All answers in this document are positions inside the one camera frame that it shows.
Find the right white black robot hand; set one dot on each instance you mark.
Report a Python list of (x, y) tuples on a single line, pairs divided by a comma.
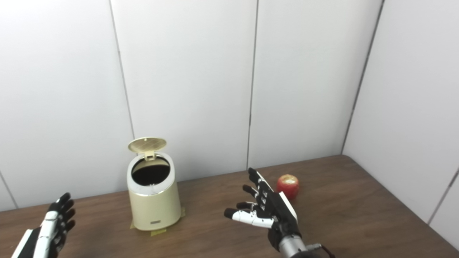
[(278, 215)]

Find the cream-colored bin body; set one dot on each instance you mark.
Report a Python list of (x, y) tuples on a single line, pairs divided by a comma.
[(154, 208)]

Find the red apple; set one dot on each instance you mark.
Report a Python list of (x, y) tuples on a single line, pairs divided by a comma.
[(288, 186)]

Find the round cream bin lid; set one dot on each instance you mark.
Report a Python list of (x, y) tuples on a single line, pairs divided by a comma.
[(147, 144)]

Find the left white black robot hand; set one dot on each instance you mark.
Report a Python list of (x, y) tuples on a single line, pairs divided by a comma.
[(50, 229)]

